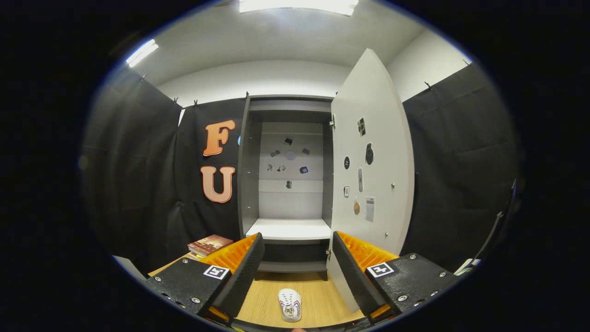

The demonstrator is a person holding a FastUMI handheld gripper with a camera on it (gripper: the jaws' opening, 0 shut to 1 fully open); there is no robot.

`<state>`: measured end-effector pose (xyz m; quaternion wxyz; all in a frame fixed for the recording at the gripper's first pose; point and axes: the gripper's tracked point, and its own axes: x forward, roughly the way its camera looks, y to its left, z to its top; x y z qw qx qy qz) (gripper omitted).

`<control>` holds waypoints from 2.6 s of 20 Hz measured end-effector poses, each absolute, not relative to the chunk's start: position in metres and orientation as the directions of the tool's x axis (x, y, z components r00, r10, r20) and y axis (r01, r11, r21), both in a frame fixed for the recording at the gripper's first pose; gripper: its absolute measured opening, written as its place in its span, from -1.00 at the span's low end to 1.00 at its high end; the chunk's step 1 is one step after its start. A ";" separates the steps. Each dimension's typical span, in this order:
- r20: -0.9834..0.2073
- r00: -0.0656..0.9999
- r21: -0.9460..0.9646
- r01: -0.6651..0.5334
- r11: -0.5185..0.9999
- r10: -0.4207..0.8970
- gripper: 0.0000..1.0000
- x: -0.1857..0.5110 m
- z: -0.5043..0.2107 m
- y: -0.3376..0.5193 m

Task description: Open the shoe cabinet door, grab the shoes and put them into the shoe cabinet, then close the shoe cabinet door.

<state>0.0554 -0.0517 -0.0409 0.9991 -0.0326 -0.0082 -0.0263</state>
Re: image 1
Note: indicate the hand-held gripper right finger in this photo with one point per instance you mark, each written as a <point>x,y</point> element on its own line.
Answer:
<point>355,276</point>

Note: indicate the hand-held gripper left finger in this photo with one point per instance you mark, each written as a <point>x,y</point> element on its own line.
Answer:
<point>242,276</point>

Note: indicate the white canvas shoe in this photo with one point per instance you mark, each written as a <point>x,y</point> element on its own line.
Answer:
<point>289,304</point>

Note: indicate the dark grey shoe cabinet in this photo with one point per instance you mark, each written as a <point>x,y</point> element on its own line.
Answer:
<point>249,184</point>

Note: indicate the beige shoe cabinet door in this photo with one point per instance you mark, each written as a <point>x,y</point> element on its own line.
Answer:
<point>382,138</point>

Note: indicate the brown book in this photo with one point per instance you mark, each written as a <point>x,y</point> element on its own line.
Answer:
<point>209,243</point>

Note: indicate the light grey panel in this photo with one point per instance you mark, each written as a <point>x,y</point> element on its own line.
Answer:
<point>129,267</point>

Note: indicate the white and green object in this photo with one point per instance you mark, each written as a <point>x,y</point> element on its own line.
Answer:
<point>468,266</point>

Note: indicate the black backdrop cloth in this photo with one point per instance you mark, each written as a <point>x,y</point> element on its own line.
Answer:
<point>138,184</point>

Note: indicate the row of black cloth clips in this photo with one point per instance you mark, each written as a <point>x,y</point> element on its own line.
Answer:
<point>195,102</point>

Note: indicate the narrow ceiling light panel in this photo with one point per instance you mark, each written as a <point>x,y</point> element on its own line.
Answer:
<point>142,53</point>

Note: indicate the wide ceiling light panel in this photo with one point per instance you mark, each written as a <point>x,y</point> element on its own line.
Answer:
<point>295,5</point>

